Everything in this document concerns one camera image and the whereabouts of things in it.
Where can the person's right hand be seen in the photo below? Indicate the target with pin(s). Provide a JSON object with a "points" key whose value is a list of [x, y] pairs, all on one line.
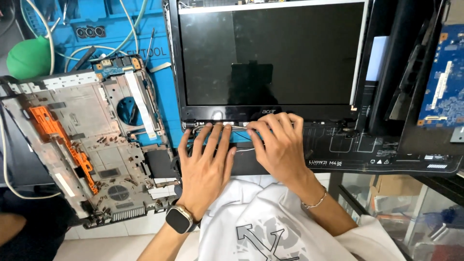
{"points": [[282, 152]]}

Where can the person's left hand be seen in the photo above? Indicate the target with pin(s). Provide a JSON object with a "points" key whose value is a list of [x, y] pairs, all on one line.
{"points": [[203, 177]]}

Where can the black smart watch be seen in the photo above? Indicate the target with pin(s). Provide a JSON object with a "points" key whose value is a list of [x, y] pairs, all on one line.
{"points": [[179, 219]]}

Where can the white printed t-shirt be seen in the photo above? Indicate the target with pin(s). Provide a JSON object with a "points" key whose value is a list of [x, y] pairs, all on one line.
{"points": [[261, 217]]}

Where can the black repair mat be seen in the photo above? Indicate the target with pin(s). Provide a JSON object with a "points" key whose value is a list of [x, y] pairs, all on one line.
{"points": [[362, 152]]}

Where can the blue repair mat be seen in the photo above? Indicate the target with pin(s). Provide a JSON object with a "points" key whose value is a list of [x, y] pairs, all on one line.
{"points": [[166, 98]]}

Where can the black laptop display assembly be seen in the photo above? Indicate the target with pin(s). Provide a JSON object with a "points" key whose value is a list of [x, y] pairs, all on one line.
{"points": [[272, 54]]}

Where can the pale flat strip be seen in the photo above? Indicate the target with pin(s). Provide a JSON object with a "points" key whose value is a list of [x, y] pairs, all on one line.
{"points": [[159, 67]]}

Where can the grey laptop bottom case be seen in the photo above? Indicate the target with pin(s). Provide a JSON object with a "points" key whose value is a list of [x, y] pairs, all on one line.
{"points": [[87, 145]]}

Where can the glass cabinet with parts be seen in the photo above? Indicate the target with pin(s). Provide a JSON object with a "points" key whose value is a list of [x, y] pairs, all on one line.
{"points": [[406, 217]]}

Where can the thin metal screwdriver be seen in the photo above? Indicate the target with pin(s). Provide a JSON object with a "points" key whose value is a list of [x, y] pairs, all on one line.
{"points": [[149, 47]]}

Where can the small blue circuit board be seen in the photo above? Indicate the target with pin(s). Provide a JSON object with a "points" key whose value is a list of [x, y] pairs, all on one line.
{"points": [[116, 66]]}

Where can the black laptop cover panel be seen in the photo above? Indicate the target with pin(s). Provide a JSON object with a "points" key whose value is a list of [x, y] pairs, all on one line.
{"points": [[402, 65]]}

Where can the black pry tool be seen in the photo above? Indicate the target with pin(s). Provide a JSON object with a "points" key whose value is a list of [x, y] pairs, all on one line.
{"points": [[84, 58]]}

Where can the large blue motherboard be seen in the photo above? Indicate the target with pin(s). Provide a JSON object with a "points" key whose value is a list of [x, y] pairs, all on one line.
{"points": [[444, 83]]}

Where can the green rubber air blower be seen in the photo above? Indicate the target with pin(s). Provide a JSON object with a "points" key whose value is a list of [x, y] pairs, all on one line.
{"points": [[29, 60]]}

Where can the orange plastic bracket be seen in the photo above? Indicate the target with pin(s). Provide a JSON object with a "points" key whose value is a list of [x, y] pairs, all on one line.
{"points": [[54, 130]]}

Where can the grey metal bracket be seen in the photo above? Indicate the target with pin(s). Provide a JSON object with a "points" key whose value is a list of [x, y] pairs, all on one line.
{"points": [[458, 134]]}

